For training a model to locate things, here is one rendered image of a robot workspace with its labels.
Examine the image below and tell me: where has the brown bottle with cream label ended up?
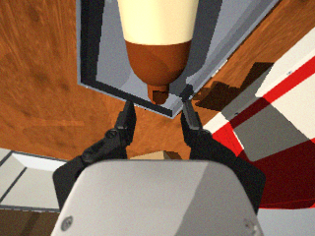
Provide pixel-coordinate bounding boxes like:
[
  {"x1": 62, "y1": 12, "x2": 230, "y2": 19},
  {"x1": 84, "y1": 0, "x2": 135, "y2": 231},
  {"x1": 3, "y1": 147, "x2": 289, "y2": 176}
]
[{"x1": 118, "y1": 0, "x2": 199, "y2": 105}]

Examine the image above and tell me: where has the red crate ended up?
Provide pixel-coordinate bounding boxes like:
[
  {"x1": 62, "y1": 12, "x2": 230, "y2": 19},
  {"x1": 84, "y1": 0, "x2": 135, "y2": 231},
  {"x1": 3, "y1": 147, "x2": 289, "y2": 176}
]
[{"x1": 213, "y1": 56, "x2": 315, "y2": 209}]

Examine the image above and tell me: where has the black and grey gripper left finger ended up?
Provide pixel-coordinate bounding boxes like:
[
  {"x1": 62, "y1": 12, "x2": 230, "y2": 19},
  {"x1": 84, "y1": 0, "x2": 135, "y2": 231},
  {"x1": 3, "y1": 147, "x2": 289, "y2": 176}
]
[{"x1": 52, "y1": 100, "x2": 137, "y2": 213}]

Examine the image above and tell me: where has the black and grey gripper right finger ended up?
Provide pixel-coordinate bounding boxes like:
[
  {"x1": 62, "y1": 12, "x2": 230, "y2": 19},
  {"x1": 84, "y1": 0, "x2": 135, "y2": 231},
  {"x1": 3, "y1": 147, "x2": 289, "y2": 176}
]
[{"x1": 180, "y1": 100, "x2": 266, "y2": 216}]

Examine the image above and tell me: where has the dark grey shallow tray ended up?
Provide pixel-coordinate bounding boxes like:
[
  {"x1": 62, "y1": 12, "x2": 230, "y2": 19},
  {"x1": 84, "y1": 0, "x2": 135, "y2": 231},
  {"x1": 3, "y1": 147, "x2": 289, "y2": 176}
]
[{"x1": 76, "y1": 0, "x2": 279, "y2": 119}]

